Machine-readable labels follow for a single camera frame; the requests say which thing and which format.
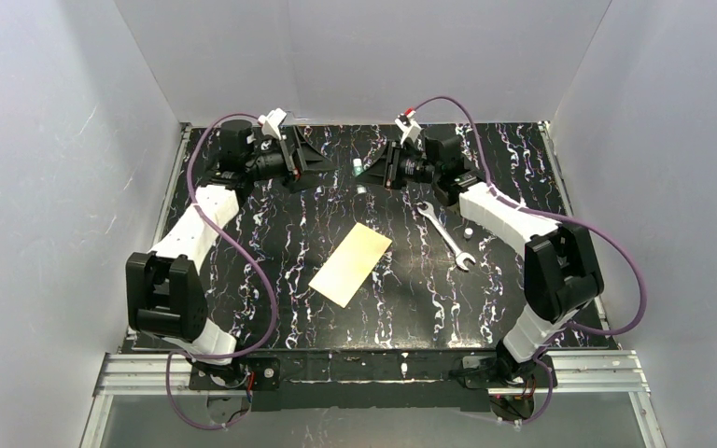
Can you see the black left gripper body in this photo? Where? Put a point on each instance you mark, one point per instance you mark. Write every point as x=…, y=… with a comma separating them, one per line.
x=295, y=160

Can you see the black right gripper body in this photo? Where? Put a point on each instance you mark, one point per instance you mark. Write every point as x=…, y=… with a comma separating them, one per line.
x=391, y=167

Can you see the cream envelope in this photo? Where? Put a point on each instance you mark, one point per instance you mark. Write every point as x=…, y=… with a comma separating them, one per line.
x=351, y=262

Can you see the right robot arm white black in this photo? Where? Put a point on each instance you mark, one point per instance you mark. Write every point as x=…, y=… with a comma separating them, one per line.
x=561, y=271

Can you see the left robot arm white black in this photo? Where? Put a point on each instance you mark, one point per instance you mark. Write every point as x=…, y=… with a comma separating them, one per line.
x=165, y=295

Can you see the silver wrench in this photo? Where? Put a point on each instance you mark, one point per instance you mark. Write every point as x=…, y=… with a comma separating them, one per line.
x=462, y=258

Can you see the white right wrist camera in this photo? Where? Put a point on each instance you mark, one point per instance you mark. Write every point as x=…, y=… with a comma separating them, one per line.
x=409, y=127

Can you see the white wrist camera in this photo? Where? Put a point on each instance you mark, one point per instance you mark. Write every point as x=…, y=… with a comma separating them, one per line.
x=271, y=123
x=409, y=127

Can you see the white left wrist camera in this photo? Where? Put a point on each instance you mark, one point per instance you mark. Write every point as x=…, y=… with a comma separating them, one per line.
x=271, y=123

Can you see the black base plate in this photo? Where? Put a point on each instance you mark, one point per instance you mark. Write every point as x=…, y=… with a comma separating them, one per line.
x=467, y=379

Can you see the aluminium front rail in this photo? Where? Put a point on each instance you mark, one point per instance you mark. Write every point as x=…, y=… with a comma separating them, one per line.
x=575, y=371

